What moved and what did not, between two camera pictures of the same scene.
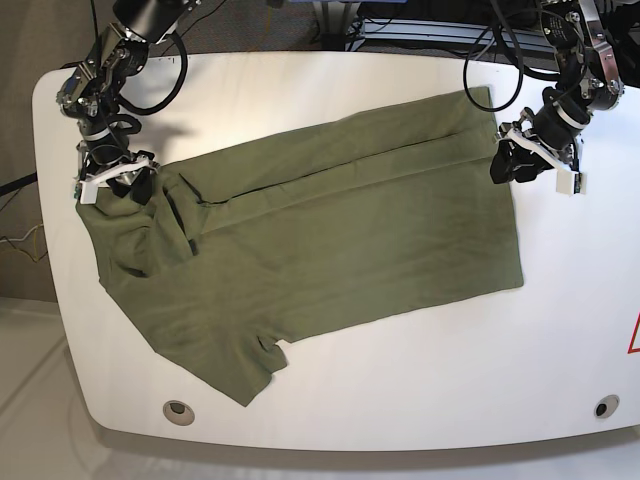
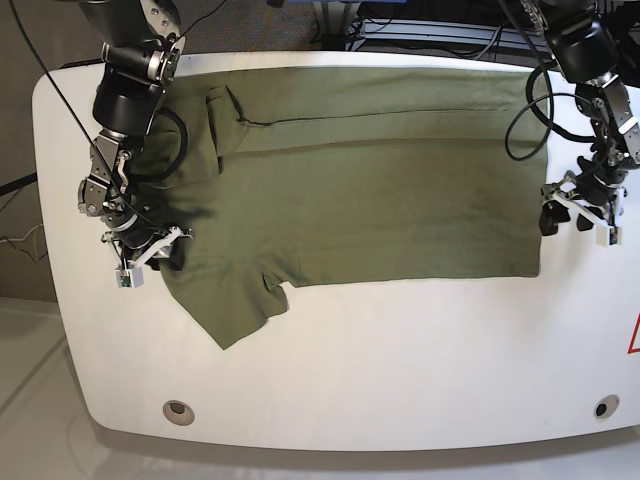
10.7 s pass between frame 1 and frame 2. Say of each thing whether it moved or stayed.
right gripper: moved
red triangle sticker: stayed
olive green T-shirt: moved
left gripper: moved
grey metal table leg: stayed
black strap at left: stayed
